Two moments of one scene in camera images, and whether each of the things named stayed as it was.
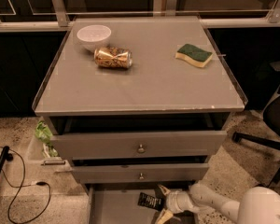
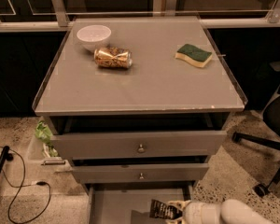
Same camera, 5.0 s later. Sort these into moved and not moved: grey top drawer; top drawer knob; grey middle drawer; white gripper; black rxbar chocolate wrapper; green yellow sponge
Moved: white gripper; black rxbar chocolate wrapper
Not moved: green yellow sponge; grey middle drawer; grey top drawer; top drawer knob
